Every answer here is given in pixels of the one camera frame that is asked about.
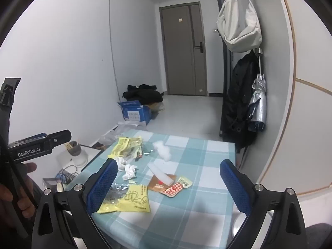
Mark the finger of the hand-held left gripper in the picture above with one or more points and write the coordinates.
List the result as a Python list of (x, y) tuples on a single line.
[(59, 138)]

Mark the silver foil bag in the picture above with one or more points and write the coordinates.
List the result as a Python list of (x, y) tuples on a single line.
[(258, 109)]

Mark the black framed sliding door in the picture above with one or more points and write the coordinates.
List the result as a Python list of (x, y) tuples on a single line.
[(223, 57)]

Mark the brown paper packet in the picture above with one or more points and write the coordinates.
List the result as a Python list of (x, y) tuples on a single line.
[(154, 184)]

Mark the yellow snack wrapper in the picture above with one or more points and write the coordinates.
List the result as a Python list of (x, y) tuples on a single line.
[(137, 199)]

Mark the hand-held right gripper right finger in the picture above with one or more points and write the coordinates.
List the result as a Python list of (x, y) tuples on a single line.
[(234, 189)]

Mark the white shoulder bag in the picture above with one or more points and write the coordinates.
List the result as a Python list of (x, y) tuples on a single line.
[(238, 26)]

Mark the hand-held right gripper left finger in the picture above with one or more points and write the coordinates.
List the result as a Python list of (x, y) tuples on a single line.
[(101, 186)]

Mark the person's left hand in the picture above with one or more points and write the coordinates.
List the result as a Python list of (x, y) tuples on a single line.
[(29, 168)]

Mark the blue cardboard box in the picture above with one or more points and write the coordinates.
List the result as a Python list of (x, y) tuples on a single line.
[(134, 114)]

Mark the black clothes pile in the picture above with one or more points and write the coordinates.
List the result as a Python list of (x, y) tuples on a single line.
[(145, 93)]

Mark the yellow bread wrapper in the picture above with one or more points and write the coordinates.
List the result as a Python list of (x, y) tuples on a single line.
[(122, 145)]

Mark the white cup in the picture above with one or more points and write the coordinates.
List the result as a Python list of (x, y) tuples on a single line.
[(79, 158)]

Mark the red pill blister pack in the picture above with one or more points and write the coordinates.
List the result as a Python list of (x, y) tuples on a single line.
[(172, 189)]

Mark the black backpack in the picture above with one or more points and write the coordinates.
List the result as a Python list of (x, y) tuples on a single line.
[(238, 96)]

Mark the white foam sheet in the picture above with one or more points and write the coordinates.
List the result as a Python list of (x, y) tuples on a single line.
[(162, 149)]

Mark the wooden chopsticks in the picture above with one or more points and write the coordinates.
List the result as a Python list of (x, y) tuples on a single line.
[(68, 146)]

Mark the grey door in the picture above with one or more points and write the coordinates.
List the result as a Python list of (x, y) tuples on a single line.
[(181, 51)]

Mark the checked teal tablecloth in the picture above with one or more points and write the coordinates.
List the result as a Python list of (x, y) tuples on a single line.
[(197, 166)]

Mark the white round container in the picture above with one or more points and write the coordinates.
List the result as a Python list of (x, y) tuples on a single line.
[(238, 225)]

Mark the small printed snack wrapper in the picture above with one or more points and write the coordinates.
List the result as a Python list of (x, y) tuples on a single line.
[(185, 181)]

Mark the grey speckled storage box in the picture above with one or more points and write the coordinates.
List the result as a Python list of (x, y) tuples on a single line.
[(49, 180)]

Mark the brown paper bag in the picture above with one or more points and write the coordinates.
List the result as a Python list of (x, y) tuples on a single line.
[(157, 106)]

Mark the crumpled white tissue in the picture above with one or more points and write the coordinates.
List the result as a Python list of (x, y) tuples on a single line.
[(129, 172), (120, 162)]

